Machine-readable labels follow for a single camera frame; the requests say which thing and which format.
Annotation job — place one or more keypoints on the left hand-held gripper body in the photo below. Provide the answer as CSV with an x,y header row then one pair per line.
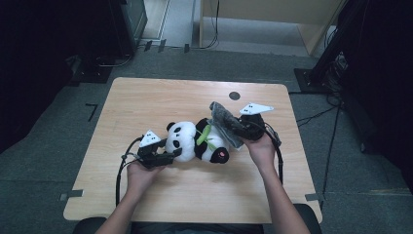
x,y
150,152

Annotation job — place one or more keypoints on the light wooden cabinet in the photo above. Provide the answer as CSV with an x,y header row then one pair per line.
x,y
259,11

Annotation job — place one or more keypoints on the black angled tape mark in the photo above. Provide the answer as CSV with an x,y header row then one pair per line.
x,y
93,110

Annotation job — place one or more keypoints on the gray tape strip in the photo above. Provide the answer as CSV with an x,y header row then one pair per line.
x,y
72,194
313,197

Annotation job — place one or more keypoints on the dark round table grommet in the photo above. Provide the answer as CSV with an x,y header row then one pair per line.
x,y
234,96

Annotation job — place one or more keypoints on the person's leg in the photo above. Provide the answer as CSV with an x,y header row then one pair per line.
x,y
308,217
89,226

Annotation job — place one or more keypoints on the person's right hand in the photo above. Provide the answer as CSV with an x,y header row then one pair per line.
x,y
263,151

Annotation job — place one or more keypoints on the dark curtain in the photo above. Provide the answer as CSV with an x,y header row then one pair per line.
x,y
39,65
386,97

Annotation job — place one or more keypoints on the black metal stand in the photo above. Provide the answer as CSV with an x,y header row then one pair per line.
x,y
319,76

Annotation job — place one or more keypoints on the person's left hand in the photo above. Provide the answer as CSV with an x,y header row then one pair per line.
x,y
141,178

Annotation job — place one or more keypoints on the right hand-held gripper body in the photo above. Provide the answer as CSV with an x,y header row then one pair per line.
x,y
251,126

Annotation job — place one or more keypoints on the gray fluffy cloth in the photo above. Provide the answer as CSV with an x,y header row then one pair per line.
x,y
224,118

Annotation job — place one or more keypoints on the panda plush toy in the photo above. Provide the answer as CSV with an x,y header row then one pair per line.
x,y
186,143

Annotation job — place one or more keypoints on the person's right leg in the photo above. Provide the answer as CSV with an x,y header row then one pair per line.
x,y
308,217

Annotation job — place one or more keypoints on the person's left leg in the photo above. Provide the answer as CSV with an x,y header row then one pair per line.
x,y
89,226

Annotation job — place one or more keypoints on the black flat stand base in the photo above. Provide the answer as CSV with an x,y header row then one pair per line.
x,y
92,73

